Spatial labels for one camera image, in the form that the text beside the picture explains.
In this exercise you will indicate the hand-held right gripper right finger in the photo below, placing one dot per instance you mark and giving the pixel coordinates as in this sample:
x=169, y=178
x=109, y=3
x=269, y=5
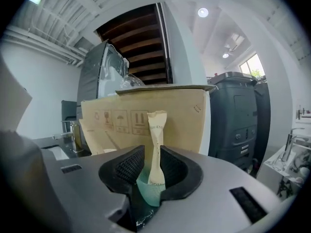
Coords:
x=206, y=198

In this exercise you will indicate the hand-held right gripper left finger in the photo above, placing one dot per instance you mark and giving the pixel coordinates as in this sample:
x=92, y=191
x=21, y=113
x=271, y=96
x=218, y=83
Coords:
x=80, y=190

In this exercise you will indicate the green cup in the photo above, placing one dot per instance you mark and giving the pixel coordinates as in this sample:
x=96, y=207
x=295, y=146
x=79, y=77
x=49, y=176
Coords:
x=150, y=194

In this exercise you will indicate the white rectangular sink basin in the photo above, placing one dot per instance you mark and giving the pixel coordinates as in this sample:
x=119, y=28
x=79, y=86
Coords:
x=57, y=153

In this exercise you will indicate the chrome faucet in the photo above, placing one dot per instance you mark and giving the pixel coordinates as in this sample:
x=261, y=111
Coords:
x=290, y=144
x=69, y=136

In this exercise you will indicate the brown cardboard box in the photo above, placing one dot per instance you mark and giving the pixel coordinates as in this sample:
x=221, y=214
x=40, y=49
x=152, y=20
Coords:
x=179, y=120

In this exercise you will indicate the black tall appliance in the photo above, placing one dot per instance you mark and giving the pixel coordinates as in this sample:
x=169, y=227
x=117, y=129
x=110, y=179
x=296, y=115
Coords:
x=233, y=120
x=263, y=120

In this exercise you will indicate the silver ribbed upper appliance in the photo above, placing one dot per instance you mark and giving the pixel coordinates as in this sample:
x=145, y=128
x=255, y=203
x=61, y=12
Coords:
x=93, y=74

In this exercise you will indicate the clear plastic wrap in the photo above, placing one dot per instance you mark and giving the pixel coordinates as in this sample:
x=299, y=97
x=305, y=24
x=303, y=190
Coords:
x=132, y=81

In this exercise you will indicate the large glass window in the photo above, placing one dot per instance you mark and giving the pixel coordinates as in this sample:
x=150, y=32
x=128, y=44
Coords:
x=251, y=68

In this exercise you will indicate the round ceiling lamp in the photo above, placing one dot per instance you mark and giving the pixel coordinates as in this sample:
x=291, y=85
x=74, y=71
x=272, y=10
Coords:
x=225, y=55
x=202, y=12

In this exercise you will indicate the brown wooden staircase underside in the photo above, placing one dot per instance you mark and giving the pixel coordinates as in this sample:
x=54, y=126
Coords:
x=138, y=45

